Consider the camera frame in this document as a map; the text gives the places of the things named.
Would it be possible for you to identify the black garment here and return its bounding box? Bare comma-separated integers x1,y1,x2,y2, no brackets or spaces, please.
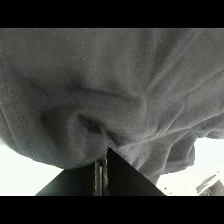
0,27,224,186

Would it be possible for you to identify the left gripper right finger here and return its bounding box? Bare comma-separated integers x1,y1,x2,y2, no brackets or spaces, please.
101,146,166,197

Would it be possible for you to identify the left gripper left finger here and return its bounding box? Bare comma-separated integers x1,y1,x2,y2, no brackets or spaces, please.
35,159,102,197

